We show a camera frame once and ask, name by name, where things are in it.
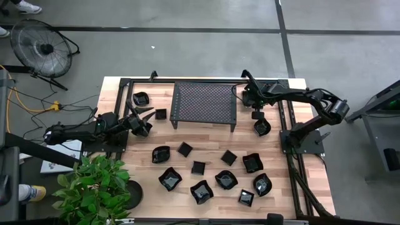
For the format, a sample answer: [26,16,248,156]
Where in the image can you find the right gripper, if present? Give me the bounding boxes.
[242,81,279,121]

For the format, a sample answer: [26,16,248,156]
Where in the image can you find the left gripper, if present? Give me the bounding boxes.
[126,99,157,138]

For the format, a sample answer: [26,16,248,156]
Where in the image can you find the black wavy square mini plate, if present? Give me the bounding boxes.
[242,152,264,174]
[157,166,183,193]
[189,179,215,206]

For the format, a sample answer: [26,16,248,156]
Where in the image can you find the small black square plate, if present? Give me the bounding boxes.
[237,189,256,208]
[220,149,239,167]
[191,160,206,176]
[176,141,194,158]
[154,108,168,121]

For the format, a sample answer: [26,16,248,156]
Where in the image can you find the black perforated metal rack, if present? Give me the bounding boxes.
[169,81,238,133]

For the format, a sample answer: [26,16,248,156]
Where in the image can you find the black plant pot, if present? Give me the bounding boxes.
[123,179,144,211]

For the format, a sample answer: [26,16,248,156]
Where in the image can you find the white printed paper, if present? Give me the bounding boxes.
[39,139,83,174]

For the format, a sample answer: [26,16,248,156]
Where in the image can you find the large green leafy plant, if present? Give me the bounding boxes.
[51,154,132,225]

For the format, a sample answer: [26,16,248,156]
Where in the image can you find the black desk with keyboard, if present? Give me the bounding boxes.
[0,68,81,225]

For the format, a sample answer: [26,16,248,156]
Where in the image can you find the black floor fan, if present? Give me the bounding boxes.
[9,18,81,92]

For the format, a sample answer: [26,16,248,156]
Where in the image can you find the grey metal stand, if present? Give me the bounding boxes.
[344,79,400,184]

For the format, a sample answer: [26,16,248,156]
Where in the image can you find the yellow extension cable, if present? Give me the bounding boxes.
[0,64,63,134]

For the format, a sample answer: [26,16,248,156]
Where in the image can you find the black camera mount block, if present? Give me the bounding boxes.
[266,212,284,225]

